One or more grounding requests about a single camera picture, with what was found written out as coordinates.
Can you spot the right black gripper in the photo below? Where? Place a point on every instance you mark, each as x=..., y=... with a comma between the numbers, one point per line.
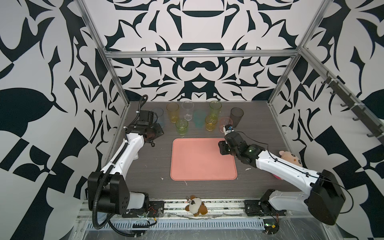
x=222, y=147

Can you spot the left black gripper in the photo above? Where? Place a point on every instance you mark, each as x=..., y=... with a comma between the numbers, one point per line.
x=159, y=130

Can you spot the blue translucent glass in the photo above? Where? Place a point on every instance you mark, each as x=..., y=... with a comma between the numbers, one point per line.
x=159, y=116

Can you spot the orange translucent glass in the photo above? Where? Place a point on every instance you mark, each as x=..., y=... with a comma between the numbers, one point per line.
x=173, y=111

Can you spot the clear glass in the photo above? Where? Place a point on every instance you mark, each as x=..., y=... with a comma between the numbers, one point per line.
x=188, y=110

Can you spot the pink rectangular tray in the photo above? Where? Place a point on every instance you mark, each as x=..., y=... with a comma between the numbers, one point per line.
x=199, y=159

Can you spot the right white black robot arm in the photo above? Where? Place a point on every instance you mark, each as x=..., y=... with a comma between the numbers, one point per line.
x=319, y=194

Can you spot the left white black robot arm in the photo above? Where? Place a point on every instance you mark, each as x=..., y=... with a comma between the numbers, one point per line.
x=115, y=197

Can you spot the pink glass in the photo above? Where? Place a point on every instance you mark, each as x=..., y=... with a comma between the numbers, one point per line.
x=224, y=121

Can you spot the short green glass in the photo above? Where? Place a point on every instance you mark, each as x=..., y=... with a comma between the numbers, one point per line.
x=182, y=127

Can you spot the dark grey glass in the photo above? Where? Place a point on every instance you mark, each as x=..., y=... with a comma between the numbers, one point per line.
x=236, y=115

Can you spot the yellow glass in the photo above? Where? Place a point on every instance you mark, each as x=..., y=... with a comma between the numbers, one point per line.
x=211, y=122

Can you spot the tall green glass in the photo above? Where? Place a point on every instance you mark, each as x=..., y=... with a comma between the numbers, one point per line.
x=215, y=108

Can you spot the teal translucent glass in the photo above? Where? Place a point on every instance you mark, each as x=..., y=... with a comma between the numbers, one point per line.
x=199, y=118

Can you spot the pink pig plush toy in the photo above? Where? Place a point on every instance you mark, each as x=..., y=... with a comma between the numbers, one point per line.
x=291, y=158

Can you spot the brown white plush toy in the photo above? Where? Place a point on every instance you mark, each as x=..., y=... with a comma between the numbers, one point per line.
x=196, y=206

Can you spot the green lit circuit board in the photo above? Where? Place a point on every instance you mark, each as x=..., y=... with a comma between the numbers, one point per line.
x=271, y=227

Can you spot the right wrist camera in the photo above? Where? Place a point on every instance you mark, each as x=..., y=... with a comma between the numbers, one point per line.
x=228, y=129

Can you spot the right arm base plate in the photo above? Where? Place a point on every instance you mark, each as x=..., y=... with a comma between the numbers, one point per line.
x=258, y=208

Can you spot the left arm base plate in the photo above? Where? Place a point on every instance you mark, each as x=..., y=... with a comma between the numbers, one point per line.
x=152, y=209

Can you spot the white cable duct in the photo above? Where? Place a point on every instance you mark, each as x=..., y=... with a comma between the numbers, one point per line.
x=189, y=224

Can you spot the black hook rail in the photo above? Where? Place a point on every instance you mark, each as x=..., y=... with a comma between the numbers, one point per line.
x=360, y=110

